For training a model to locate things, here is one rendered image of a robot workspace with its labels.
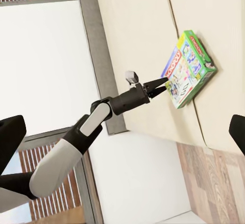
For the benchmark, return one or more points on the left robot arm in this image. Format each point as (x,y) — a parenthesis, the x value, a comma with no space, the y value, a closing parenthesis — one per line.
(20,188)

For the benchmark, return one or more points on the board game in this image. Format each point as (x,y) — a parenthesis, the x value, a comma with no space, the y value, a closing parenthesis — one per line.
(187,70)

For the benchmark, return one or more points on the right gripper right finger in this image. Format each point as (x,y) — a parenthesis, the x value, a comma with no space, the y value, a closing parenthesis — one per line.
(237,131)

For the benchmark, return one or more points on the fixed window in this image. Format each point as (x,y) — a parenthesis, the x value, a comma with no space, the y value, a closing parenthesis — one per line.
(75,202)

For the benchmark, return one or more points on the bed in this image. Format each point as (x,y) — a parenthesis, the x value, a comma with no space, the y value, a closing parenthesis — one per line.
(140,36)

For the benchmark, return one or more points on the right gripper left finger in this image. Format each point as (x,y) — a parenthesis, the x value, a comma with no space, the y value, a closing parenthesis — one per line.
(12,132)

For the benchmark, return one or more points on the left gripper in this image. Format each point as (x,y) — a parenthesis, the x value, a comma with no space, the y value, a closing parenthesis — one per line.
(141,93)

